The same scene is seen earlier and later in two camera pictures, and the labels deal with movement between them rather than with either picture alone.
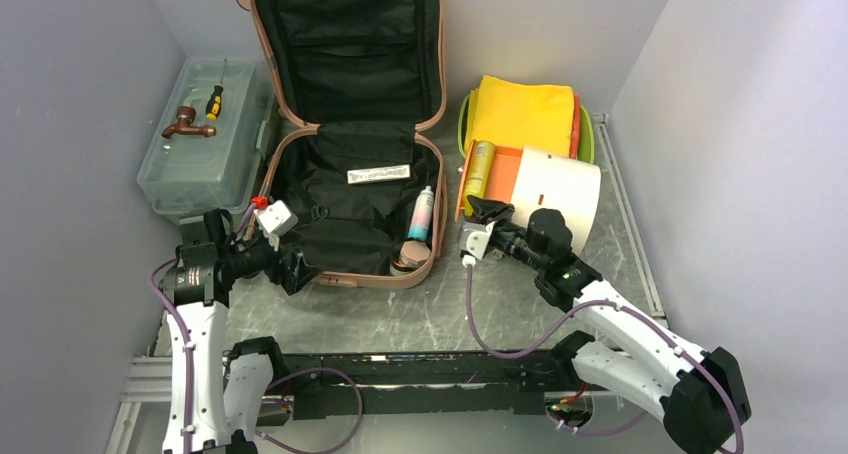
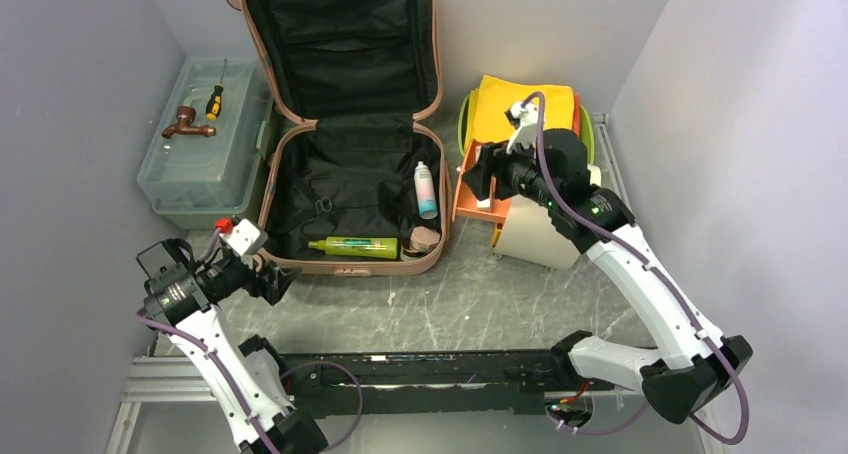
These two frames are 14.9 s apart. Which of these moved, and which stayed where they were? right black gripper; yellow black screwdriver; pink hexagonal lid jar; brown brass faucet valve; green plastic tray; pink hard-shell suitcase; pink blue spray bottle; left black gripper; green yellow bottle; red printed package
Moved: green yellow bottle; right black gripper; left black gripper; pink hexagonal lid jar; pink blue spray bottle
Stayed: red printed package; green plastic tray; brown brass faucet valve; yellow black screwdriver; pink hard-shell suitcase
